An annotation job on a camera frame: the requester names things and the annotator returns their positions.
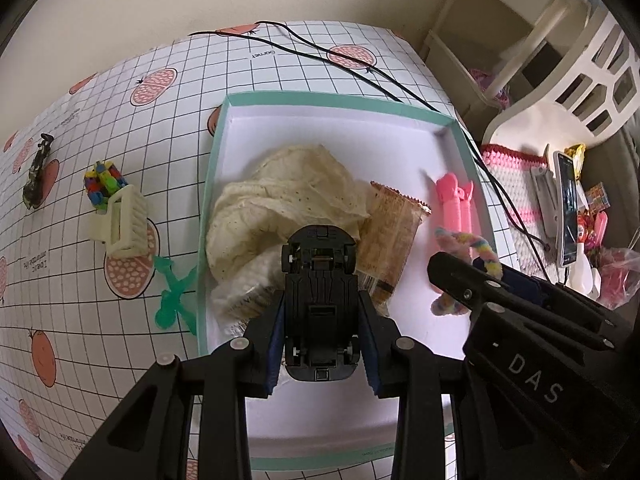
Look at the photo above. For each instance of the pastel fuzzy scrunchie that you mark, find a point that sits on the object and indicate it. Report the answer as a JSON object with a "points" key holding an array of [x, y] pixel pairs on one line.
{"points": [[457, 270]]}

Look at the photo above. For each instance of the colourful block toy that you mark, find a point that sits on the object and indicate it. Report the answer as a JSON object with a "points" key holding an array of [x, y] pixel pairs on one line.
{"points": [[101, 182]]}

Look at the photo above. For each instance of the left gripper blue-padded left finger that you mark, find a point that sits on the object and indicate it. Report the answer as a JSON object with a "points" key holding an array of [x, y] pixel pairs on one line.
{"points": [[147, 434]]}

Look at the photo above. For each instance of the dark camouflage toy figure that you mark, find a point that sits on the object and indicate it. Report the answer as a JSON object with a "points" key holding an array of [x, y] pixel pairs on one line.
{"points": [[32, 191]]}

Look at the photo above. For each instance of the cream hair claw clip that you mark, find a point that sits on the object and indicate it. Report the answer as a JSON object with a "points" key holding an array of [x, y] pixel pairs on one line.
{"points": [[123, 227]]}

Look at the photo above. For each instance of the white shelf rack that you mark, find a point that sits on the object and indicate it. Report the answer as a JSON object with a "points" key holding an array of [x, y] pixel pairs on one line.
{"points": [[477, 49]]}

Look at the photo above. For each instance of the teal shallow cardboard box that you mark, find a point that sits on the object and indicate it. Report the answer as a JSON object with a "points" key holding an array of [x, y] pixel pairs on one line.
{"points": [[313, 426]]}

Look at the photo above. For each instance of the smartphone on stand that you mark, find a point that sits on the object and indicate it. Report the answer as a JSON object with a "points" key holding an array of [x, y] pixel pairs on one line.
{"points": [[566, 209]]}

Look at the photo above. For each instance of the green plastic toy figure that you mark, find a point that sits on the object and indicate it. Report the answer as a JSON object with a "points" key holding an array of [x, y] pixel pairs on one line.
{"points": [[171, 306]]}

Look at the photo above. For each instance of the orange snack packet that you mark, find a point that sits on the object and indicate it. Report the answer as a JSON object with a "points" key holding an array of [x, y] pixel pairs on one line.
{"points": [[386, 240]]}

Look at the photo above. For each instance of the black toy car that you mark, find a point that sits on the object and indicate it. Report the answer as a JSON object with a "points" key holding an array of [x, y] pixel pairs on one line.
{"points": [[320, 301]]}

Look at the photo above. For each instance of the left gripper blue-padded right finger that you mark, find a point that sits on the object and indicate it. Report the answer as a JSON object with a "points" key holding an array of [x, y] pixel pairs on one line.
{"points": [[400, 367]]}

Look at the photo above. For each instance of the cream dotted cloth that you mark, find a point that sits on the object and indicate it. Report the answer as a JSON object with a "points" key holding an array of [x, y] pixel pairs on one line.
{"points": [[298, 186]]}

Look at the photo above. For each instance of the white phone stand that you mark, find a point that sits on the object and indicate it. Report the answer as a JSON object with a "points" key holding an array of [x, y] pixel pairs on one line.
{"points": [[546, 191]]}

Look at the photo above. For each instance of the pink hair roller clip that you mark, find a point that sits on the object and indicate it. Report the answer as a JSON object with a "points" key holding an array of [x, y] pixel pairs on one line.
{"points": [[454, 212]]}

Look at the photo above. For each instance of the pink white crochet mat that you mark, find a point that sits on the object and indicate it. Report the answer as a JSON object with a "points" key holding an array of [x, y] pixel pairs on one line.
{"points": [[513, 171]]}

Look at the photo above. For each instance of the yellow snack wrapper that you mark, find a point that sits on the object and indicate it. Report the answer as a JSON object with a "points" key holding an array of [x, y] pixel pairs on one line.
{"points": [[576, 153]]}

